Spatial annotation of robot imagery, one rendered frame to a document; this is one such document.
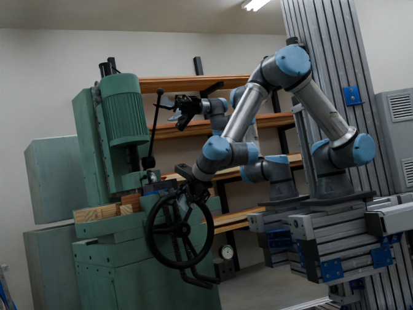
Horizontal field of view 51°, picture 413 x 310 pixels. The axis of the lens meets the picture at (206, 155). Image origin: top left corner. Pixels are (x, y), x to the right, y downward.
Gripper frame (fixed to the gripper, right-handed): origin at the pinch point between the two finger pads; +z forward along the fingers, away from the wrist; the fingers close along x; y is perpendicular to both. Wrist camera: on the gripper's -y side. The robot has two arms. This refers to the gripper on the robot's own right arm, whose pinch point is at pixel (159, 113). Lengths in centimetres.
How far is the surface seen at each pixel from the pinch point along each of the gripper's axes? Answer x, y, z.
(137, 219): 34.8, -27.9, 21.4
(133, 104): -4.4, 2.6, 11.0
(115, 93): -9.4, 5.9, 17.9
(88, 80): -231, -93, -52
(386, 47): -116, -7, -323
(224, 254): 54, -40, -12
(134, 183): 16.2, -24.6, 15.2
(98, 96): -30.1, -6.0, 17.2
